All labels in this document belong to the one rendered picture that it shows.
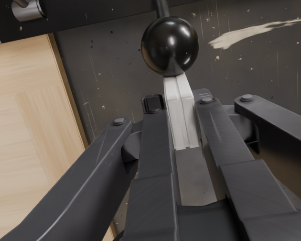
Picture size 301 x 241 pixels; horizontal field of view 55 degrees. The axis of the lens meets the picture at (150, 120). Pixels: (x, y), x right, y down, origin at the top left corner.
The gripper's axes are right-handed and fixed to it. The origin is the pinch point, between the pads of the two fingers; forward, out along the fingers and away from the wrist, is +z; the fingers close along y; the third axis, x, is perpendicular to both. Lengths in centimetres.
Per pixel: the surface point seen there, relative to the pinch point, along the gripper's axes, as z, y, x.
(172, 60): -0.2, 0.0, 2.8
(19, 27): 11.0, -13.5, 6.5
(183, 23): 0.8, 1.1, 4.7
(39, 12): 10.1, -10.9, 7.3
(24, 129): 14.4, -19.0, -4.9
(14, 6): 10.0, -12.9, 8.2
